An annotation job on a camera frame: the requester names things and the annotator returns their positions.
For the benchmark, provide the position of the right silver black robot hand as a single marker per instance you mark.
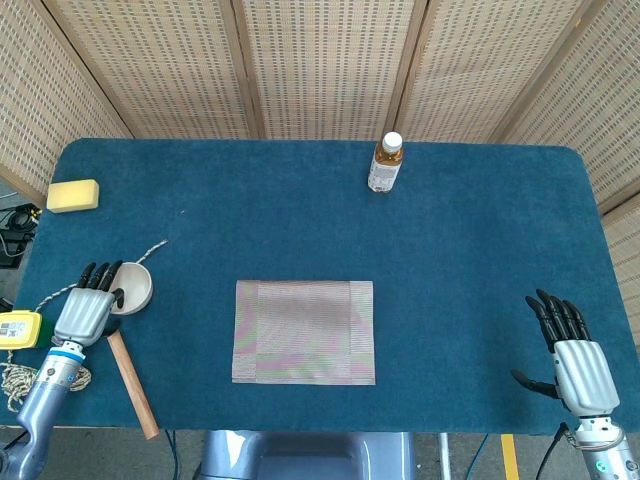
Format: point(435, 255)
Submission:
point(585, 375)

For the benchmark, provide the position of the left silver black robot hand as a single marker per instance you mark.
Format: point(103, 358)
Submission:
point(82, 315)

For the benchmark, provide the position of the white ceramic bowl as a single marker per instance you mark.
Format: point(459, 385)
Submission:
point(135, 290)

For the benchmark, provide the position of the beige woven placemat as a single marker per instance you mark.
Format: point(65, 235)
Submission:
point(300, 335)

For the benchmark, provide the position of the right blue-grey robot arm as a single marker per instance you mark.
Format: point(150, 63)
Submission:
point(607, 460)

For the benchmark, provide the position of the yellow tape measure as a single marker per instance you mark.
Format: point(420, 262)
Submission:
point(20, 330)

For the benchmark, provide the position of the wooden dowel stick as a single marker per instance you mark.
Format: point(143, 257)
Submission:
point(132, 385)

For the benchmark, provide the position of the black floor equipment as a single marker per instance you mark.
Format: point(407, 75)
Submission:
point(17, 222)

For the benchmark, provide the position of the yellow sponge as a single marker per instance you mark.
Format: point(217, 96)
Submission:
point(72, 196)

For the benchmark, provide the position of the metal table leg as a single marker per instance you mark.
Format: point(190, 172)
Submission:
point(445, 457)

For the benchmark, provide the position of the blue carpet table cover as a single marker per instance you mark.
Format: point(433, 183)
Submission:
point(450, 250)

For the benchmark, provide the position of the blue-grey robot torso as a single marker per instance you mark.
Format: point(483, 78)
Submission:
point(300, 460)

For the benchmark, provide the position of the tea bottle with white cap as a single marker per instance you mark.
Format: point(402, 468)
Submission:
point(385, 170)

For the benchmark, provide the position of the bamboo folding screen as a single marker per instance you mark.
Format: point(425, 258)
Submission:
point(325, 60)

